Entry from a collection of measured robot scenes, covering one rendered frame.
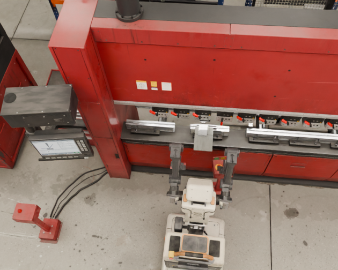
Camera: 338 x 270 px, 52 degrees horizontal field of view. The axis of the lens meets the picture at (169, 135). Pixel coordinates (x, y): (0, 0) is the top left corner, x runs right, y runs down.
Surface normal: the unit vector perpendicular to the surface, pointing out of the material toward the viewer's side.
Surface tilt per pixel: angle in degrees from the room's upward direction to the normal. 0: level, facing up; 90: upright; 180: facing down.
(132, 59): 90
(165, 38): 90
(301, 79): 90
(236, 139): 0
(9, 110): 0
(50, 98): 1
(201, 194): 47
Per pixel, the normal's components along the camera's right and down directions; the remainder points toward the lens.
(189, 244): -0.04, -0.49
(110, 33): -0.11, 0.87
